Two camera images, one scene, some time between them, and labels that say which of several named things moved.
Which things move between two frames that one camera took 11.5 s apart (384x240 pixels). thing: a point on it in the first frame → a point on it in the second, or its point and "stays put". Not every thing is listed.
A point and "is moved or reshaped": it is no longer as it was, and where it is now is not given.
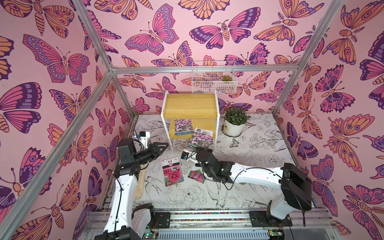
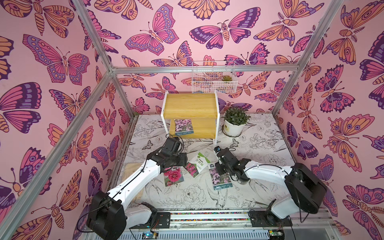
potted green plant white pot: [235, 119] stays put
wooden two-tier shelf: [202, 108] stays put
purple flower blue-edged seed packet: [183, 127] stays put
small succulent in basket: [227, 78] stays put
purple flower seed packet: [201, 138] is moved or reshaped
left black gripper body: [148, 154] → [180, 160]
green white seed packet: [197, 175] is moved or reshaped
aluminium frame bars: [14, 216] stays put
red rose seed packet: [172, 171] stays put
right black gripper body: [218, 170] → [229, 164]
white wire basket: [209, 82] stays put
